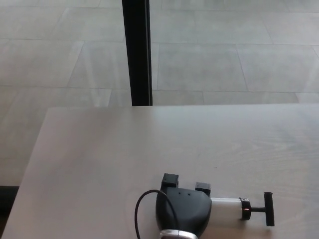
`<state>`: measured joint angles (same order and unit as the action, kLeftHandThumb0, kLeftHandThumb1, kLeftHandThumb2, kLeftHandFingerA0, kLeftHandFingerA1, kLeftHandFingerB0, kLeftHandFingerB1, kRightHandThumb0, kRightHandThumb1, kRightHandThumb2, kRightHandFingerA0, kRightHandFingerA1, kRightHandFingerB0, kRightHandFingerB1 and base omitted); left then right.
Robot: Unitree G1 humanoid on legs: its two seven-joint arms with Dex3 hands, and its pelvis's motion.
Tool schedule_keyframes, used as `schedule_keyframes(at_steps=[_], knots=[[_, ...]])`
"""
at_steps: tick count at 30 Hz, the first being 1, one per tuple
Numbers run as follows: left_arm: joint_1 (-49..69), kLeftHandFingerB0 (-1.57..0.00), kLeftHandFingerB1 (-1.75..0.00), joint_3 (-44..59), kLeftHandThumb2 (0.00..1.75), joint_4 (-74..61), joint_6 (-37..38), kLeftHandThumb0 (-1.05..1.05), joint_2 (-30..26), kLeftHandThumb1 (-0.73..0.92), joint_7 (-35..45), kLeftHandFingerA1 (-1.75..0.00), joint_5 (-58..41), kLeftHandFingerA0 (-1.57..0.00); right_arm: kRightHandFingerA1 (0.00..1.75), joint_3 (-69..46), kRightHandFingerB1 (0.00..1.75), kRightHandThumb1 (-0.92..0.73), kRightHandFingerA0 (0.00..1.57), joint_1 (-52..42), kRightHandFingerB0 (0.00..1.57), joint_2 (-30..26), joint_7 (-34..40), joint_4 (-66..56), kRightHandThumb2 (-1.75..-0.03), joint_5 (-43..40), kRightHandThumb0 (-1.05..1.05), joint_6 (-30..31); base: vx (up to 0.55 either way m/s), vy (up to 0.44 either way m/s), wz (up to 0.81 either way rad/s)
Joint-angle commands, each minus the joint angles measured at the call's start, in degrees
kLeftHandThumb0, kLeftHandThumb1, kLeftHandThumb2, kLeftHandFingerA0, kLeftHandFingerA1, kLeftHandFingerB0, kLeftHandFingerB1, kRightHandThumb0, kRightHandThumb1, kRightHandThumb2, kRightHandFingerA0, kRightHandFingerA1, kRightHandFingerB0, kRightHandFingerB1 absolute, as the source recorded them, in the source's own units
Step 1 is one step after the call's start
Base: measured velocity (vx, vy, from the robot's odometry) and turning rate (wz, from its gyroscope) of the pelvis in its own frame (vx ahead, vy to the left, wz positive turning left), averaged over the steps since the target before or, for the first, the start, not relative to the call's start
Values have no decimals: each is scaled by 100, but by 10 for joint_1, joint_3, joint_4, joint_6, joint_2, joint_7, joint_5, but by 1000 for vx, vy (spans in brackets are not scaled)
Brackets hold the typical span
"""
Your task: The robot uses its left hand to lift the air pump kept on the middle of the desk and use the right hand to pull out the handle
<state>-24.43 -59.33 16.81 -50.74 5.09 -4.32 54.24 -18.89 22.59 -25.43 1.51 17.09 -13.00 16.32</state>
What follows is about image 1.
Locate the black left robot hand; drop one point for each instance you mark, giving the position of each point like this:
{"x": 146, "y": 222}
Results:
{"x": 184, "y": 209}

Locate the black vertical window frame post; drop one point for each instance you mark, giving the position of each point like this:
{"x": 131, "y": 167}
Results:
{"x": 137, "y": 49}

